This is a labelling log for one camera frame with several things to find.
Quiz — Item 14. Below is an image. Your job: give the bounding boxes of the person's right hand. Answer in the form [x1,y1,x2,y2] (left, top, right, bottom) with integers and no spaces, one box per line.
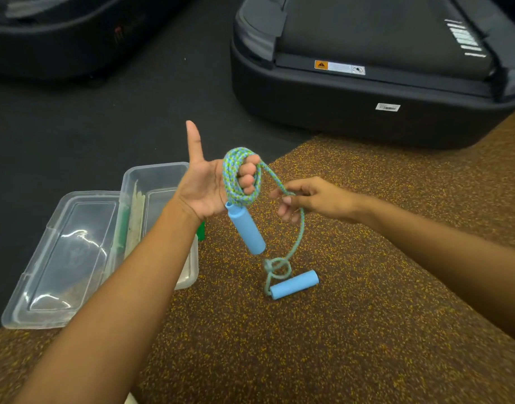
[269,176,369,225]

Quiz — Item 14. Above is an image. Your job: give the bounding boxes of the person's left hand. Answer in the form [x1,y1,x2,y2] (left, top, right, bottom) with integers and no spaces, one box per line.
[173,120,261,223]

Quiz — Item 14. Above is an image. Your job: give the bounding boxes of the clear plastic box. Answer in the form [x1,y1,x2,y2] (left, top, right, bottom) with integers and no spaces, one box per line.
[108,162,206,291]

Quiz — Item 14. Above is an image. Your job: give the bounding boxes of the blue-handled green jump rope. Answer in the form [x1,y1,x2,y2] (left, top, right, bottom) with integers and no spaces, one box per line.
[221,146,320,301]

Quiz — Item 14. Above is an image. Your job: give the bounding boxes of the clear plastic lid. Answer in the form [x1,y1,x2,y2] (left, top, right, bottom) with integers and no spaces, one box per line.
[1,190,122,330]

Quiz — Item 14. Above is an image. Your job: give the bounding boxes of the person's left forearm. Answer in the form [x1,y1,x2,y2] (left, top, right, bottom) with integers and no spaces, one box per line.
[13,197,204,404]

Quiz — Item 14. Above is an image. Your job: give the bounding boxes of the person's right forearm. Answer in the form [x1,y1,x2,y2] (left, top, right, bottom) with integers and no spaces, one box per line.
[354,196,515,348]

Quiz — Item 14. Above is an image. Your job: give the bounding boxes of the beige paper strip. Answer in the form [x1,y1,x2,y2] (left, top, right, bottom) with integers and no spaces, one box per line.
[123,180,146,259]

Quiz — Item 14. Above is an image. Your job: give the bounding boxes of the black treadmill with warning sticker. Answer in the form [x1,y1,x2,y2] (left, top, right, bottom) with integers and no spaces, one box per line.
[230,0,515,150]

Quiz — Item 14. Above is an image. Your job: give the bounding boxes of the black treadmill with red mark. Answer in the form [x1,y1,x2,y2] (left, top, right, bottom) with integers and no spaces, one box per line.
[0,0,195,80]

